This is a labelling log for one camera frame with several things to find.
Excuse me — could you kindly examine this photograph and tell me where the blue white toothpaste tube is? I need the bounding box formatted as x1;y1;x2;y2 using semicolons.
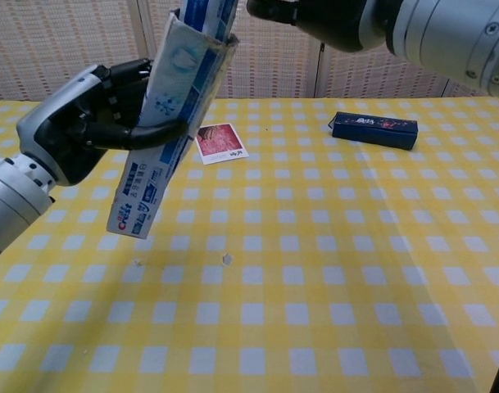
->
179;0;238;44

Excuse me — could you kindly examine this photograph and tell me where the woven folding screen panel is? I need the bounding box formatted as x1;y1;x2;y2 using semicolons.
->
442;75;499;98
315;36;492;99
0;0;152;102
138;0;329;100

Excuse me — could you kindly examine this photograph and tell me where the blue white toothpaste carton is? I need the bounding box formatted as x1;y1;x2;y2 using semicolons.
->
105;7;240;241

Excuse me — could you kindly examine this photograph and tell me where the dark blue pencil case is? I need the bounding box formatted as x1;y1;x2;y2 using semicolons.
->
329;111;420;151

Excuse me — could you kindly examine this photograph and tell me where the yellow white checked tablecloth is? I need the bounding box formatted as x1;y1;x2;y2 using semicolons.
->
0;97;499;393

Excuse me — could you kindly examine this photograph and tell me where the red photo card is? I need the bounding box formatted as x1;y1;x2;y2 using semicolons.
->
193;124;250;165

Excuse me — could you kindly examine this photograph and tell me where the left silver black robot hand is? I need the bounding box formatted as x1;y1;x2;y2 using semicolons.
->
16;57;191;187

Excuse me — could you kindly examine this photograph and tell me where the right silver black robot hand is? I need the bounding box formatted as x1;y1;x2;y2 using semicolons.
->
246;0;365;53

